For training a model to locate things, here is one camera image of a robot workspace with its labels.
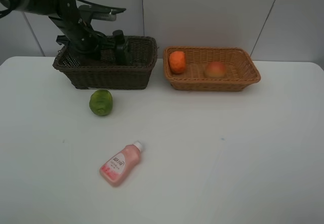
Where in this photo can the dark green pump bottle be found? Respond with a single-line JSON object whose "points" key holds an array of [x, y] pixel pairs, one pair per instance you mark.
{"points": [[121, 49]]}

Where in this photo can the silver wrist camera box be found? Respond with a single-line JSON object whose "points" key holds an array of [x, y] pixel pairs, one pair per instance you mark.
{"points": [[88, 13]]}

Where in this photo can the light orange wicker basket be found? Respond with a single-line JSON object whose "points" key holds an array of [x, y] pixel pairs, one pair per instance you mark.
{"points": [[240, 70]]}

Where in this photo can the green toy fruit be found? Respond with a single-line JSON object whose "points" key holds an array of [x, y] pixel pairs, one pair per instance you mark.
{"points": [[101, 102]]}

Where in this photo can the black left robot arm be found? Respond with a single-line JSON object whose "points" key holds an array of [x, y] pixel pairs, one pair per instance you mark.
{"points": [[73, 18]]}

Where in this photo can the red yellow toy peach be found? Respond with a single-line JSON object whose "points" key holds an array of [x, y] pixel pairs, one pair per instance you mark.
{"points": [[215, 69]]}

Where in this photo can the orange toy tangerine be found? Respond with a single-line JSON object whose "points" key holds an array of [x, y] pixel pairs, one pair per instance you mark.
{"points": [[177, 62]]}

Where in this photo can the pink detergent bottle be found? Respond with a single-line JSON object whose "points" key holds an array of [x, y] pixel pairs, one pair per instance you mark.
{"points": [[117, 168]]}

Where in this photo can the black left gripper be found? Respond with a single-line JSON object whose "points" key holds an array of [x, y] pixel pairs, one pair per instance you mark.
{"points": [[88, 43]]}

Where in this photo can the dark brown wicker basket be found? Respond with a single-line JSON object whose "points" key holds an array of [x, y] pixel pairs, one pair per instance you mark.
{"points": [[98, 75]]}

